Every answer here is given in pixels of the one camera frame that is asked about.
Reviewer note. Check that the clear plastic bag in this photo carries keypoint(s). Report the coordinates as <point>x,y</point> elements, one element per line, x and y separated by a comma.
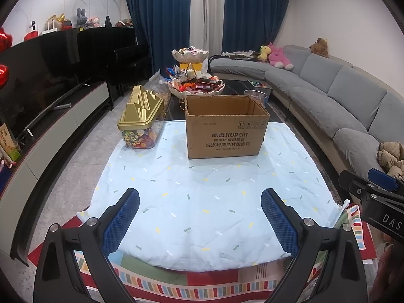
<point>156,80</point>

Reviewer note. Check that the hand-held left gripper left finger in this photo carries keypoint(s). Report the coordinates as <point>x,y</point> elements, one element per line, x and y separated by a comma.
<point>121,221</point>

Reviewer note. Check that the clear candy container gold lid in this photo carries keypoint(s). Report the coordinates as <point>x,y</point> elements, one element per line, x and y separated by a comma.
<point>139,113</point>

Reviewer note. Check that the grey rabbit plush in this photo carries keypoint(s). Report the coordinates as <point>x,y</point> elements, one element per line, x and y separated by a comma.
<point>81,20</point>

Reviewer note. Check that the two-tier white bowl stand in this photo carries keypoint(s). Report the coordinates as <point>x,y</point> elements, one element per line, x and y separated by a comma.
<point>189,57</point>

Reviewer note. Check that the black upright piano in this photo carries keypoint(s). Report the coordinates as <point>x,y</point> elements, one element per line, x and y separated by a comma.
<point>104,47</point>

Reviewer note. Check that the brown cardboard box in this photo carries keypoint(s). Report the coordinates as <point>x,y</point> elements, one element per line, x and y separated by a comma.
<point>221,132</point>

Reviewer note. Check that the pile of clothes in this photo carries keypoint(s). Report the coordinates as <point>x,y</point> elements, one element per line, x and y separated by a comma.
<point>240,55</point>

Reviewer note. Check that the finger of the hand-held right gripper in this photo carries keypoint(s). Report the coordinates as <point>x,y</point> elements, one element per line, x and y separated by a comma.
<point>353,184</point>
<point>382,178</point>

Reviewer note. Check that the black curved television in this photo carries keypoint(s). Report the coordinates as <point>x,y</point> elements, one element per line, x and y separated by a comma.
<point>38,75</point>

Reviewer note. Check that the clear jar of brown snacks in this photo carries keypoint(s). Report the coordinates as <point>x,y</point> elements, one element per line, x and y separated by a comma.
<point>260,96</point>

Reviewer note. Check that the white sheer curtain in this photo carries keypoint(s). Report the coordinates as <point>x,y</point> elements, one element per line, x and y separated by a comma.
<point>206,12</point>

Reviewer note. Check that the blue curtain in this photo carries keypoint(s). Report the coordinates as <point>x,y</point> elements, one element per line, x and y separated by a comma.
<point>252,12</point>
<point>157,15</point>

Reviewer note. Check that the white dog on red house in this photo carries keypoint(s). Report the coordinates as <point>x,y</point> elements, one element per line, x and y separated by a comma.
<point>31,33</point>

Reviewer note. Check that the grey television cabinet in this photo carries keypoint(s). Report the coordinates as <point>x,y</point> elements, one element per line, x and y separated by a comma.
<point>63,123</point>

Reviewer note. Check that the grey curved sofa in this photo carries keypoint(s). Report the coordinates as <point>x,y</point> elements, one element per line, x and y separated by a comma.
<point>347,85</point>

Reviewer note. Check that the pink plush toy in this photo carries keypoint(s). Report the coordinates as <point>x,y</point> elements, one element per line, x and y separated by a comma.
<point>277,55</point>

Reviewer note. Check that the striped colourful mat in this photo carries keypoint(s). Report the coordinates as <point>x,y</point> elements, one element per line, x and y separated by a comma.
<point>221,287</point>

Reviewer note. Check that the yellow plush toy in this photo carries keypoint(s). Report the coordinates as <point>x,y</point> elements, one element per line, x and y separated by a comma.
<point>264,53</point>

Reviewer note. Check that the brown football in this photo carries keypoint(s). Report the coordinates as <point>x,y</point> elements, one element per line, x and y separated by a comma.
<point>123,22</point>

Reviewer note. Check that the grey storage bin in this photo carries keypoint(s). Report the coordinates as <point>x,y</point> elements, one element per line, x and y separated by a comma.
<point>265,89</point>

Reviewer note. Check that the yellow chair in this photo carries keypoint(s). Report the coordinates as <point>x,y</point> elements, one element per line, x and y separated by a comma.
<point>204,63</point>

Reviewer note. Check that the brown plush toy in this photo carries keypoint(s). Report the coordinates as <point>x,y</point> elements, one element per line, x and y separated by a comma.
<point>319,48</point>

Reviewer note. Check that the black metronome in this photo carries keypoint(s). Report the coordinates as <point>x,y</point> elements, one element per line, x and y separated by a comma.
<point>108,22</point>

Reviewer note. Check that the bag of peanuts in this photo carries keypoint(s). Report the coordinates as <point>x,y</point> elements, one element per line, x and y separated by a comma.
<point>163,96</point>

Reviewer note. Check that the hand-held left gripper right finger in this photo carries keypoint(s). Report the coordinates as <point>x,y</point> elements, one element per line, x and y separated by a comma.
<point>279,224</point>

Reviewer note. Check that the green and yellow snack bag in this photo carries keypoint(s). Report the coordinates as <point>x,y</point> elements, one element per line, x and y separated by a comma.
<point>9,146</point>

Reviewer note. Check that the pink doll plush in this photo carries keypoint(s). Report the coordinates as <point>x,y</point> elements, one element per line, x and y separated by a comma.
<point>95,22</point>

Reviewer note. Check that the white plush toy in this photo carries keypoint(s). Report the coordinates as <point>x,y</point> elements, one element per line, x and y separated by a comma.
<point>205,69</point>

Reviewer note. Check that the gold and white toy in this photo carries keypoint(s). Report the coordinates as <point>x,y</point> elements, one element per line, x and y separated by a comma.
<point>52,25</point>

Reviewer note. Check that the pile of mixed snack packets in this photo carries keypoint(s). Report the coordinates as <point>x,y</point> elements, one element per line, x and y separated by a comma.
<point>202,83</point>

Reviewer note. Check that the light blue speckled cloth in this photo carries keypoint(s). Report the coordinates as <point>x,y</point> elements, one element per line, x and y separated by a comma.
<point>205,195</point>

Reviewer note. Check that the beige padded jacket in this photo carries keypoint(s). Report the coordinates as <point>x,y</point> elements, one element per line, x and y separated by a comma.
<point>391,154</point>

